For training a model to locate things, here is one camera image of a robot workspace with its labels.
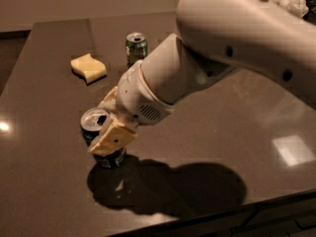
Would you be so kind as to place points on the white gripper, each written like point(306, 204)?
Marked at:
point(137, 95)

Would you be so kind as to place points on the blue pepsi can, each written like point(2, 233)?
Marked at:
point(91, 123)

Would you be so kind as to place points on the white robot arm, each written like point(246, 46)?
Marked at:
point(212, 38)

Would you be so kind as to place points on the green soda can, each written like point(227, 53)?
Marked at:
point(136, 47)

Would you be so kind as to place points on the yellow sponge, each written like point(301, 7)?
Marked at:
point(89, 68)

